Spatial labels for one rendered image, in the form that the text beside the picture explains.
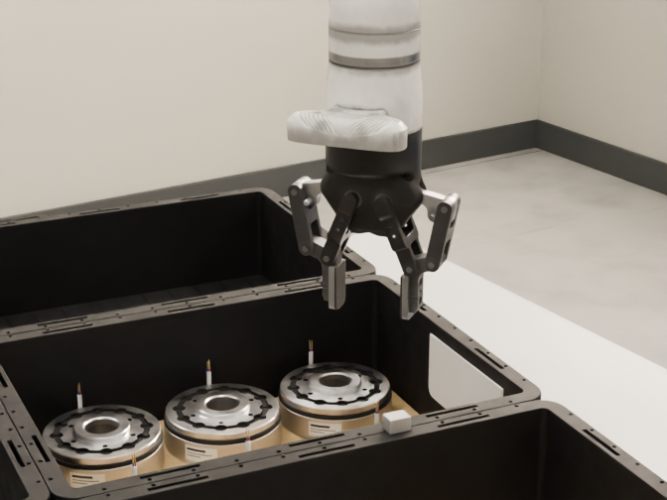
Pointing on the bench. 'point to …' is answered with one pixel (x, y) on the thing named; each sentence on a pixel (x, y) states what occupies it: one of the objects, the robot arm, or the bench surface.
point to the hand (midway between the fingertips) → (372, 294)
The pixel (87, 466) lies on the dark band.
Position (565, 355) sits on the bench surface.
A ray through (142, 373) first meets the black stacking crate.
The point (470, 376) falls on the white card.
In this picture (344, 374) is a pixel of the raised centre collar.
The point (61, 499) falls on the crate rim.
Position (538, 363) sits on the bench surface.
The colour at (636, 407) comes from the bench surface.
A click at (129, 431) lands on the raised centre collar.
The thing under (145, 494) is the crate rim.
